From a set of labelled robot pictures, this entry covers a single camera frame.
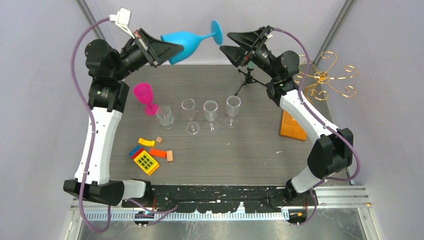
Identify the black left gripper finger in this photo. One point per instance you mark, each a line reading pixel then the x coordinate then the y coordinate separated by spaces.
pixel 164 56
pixel 162 46

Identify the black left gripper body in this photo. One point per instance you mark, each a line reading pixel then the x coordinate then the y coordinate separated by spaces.
pixel 144 45

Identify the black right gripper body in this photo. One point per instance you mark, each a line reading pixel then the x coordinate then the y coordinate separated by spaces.
pixel 251 54

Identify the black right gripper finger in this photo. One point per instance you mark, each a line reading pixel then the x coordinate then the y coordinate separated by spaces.
pixel 251 39
pixel 236 55

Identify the blue plastic wine glass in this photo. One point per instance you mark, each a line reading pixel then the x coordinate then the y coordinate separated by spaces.
pixel 191 41

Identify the pink plastic wine glass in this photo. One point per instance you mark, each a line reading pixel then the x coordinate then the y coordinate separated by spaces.
pixel 143 92

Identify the clear wine glass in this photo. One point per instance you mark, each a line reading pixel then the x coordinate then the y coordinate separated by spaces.
pixel 233 104
pixel 189 109
pixel 210 111
pixel 165 116

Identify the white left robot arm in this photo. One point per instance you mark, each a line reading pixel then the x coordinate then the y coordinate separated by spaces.
pixel 105 104

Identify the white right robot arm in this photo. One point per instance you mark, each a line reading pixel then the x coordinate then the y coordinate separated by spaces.
pixel 332 147

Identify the orange wooden rack base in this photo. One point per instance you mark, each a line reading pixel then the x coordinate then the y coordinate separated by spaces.
pixel 290 128

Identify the mint green microphone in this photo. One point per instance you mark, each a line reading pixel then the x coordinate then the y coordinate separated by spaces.
pixel 251 66

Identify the black mini tripod stand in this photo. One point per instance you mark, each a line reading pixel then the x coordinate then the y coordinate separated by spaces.
pixel 248 79

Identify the small tan cube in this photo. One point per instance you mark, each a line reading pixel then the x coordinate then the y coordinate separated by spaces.
pixel 159 139

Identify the yellow curved block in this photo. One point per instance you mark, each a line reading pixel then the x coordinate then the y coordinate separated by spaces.
pixel 147 143

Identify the blue flat block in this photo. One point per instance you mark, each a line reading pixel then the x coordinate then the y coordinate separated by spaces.
pixel 134 150

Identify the orange flat block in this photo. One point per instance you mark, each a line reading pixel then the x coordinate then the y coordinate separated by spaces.
pixel 158 153

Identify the tan wooden block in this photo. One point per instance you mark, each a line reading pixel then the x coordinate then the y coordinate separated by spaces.
pixel 169 156

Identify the red flat block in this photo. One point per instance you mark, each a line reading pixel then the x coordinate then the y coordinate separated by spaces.
pixel 138 153

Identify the yellow green window block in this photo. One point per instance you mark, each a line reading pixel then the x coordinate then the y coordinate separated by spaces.
pixel 147 163

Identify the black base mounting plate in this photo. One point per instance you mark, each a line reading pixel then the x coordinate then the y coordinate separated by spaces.
pixel 220 199

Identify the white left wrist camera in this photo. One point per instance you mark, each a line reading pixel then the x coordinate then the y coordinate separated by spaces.
pixel 121 19

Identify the slotted cable duct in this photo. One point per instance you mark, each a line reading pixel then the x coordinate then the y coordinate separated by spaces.
pixel 239 215

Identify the aluminium frame rail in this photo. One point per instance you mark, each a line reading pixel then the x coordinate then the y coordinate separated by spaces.
pixel 349 196

